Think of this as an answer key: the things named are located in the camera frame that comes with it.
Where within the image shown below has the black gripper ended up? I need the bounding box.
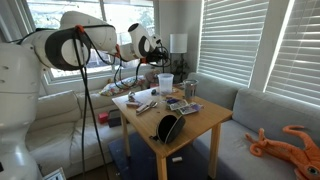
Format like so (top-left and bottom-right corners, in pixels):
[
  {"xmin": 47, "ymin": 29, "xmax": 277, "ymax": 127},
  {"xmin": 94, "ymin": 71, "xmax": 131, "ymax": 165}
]
[{"xmin": 145, "ymin": 46, "xmax": 170, "ymax": 68}]

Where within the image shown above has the clear plastic cup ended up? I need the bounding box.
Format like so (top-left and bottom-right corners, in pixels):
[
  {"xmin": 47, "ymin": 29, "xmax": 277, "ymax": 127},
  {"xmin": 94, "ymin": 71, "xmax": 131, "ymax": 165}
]
[{"xmin": 157, "ymin": 72, "xmax": 175, "ymax": 97}]

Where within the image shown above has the shiny metal cup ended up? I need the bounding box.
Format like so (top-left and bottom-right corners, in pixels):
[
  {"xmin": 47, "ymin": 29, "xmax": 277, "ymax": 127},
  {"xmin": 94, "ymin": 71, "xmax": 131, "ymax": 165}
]
[{"xmin": 183, "ymin": 79, "xmax": 199, "ymax": 100}]

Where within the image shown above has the wooden block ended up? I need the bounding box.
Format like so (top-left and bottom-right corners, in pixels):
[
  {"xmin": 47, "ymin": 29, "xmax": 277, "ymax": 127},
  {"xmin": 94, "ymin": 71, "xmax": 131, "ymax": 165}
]
[{"xmin": 125, "ymin": 101, "xmax": 144, "ymax": 108}]

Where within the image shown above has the brown stuffed toy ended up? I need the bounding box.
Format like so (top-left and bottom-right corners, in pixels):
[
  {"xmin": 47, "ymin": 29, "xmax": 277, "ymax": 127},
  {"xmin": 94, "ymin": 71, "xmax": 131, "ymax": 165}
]
[{"xmin": 144, "ymin": 68, "xmax": 162, "ymax": 85}]

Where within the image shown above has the white shade floor lamp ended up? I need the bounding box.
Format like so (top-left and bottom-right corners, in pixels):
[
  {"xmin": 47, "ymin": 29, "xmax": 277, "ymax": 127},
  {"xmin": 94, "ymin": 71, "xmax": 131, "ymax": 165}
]
[{"xmin": 169, "ymin": 33, "xmax": 189, "ymax": 83}]

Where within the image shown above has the floral patterned pillow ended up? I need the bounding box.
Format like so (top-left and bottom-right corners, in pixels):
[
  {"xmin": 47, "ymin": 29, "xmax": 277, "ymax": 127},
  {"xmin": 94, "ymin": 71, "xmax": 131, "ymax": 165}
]
[{"xmin": 98, "ymin": 75, "xmax": 148, "ymax": 98}]

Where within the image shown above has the silver metal hand tool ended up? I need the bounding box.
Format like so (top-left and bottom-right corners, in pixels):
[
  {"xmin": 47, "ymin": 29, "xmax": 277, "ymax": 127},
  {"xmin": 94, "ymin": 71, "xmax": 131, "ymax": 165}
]
[{"xmin": 135, "ymin": 100, "xmax": 158, "ymax": 116}]

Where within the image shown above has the white watercolor paint set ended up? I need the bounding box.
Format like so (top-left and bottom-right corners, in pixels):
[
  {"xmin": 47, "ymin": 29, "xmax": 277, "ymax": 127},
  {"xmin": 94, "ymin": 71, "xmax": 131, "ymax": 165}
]
[{"xmin": 166, "ymin": 98, "xmax": 189, "ymax": 111}]

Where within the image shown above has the purple watercolor paint set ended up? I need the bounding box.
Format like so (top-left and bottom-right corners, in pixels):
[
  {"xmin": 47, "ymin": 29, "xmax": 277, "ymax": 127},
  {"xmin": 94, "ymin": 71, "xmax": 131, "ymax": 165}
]
[{"xmin": 177, "ymin": 102, "xmax": 204, "ymax": 116}]

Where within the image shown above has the dark purple box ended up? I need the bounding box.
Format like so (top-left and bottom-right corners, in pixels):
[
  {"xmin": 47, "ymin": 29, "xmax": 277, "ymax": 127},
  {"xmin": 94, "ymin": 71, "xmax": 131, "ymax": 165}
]
[{"xmin": 107, "ymin": 108, "xmax": 123, "ymax": 128}]

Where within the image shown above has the light wooden table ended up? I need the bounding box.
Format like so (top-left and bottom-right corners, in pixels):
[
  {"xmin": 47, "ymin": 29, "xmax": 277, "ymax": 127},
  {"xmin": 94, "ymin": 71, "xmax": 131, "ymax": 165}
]
[{"xmin": 111, "ymin": 84, "xmax": 234, "ymax": 180}]

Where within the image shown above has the white window blind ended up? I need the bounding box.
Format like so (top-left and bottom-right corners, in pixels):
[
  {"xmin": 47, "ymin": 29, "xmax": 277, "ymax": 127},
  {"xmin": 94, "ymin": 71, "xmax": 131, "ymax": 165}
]
[
  {"xmin": 197, "ymin": 0, "xmax": 270, "ymax": 86},
  {"xmin": 265, "ymin": 0, "xmax": 320, "ymax": 106}
]

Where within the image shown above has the small red box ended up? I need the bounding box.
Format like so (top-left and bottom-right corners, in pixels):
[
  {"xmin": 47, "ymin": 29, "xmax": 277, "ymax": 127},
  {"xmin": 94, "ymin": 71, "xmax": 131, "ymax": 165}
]
[{"xmin": 97, "ymin": 111, "xmax": 110, "ymax": 125}]

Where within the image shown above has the dark blue floor mat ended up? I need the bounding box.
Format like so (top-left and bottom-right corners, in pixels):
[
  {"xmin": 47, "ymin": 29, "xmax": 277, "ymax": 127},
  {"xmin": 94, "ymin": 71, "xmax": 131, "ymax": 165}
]
[{"xmin": 107, "ymin": 131, "xmax": 214, "ymax": 180}]

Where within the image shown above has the white leather sofa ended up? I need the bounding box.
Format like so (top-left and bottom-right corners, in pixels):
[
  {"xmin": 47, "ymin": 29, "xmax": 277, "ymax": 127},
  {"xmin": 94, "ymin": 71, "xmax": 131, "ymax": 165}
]
[{"xmin": 25, "ymin": 78, "xmax": 151, "ymax": 178}]

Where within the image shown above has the grey fabric sofa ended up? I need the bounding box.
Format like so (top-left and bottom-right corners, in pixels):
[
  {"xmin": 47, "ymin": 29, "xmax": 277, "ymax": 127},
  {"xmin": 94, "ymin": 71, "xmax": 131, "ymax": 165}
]
[{"xmin": 186, "ymin": 72, "xmax": 320, "ymax": 180}]

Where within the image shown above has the white framed card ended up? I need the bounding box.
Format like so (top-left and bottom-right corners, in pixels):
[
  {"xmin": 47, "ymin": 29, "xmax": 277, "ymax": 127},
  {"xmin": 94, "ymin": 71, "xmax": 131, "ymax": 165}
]
[{"xmin": 42, "ymin": 167, "xmax": 67, "ymax": 180}]

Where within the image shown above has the orange octopus plush toy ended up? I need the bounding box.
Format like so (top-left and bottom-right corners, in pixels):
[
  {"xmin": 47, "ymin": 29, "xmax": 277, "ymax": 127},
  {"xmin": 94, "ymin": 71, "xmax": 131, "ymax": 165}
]
[{"xmin": 244, "ymin": 124, "xmax": 320, "ymax": 180}]

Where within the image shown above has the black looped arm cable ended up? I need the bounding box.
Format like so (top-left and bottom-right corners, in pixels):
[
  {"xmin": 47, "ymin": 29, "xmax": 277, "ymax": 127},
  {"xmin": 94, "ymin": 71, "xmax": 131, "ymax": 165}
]
[{"xmin": 113, "ymin": 43, "xmax": 145, "ymax": 90}]

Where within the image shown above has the black hanging cable bundle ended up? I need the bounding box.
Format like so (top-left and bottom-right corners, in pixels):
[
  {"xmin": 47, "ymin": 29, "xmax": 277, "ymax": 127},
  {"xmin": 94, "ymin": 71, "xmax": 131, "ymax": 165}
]
[{"xmin": 71, "ymin": 25, "xmax": 111, "ymax": 180}]

